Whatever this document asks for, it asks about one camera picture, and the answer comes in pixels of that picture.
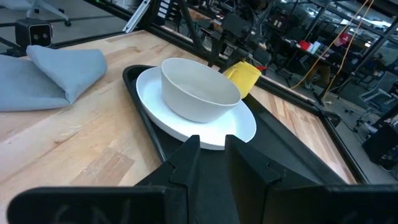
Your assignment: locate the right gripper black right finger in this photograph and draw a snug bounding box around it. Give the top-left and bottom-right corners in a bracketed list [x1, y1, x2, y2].
[224, 134, 324, 224]

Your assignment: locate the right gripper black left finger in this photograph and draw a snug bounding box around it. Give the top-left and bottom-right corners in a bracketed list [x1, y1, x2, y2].
[136, 134, 200, 224]

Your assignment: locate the white plate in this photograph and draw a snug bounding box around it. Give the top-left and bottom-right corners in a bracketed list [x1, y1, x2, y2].
[136, 66, 257, 151]

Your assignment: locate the white bowl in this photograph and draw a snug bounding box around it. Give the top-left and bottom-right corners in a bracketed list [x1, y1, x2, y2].
[160, 57, 242, 124]

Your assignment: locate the yellow mug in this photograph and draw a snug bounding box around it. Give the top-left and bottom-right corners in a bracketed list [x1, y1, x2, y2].
[223, 60, 262, 100]

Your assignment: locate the grey cloth napkin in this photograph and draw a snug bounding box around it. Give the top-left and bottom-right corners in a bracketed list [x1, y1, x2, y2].
[0, 44, 108, 113]

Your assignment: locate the black plastic serving tray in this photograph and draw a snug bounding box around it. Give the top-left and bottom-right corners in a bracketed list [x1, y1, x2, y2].
[122, 64, 348, 224]

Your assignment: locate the red container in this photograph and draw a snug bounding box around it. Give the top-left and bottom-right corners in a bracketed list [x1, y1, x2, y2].
[297, 39, 312, 52]

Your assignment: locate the silver aluminium extrusion bar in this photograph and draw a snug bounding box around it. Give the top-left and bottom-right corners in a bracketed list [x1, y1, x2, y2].
[122, 0, 152, 34]

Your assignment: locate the grey office chair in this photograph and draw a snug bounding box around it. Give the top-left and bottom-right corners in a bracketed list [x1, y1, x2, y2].
[356, 70, 398, 131]

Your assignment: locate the black drawer cabinet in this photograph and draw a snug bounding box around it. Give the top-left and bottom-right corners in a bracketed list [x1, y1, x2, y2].
[154, 0, 174, 27]

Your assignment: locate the black rounded bracket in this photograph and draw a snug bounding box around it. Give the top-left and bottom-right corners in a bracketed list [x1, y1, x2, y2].
[322, 110, 342, 128]

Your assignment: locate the yellow hanging cable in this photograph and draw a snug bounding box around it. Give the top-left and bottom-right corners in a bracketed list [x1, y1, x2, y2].
[322, 0, 376, 105]
[290, 0, 369, 90]

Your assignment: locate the black box camera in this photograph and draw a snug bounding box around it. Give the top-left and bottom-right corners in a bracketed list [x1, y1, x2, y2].
[14, 17, 53, 49]

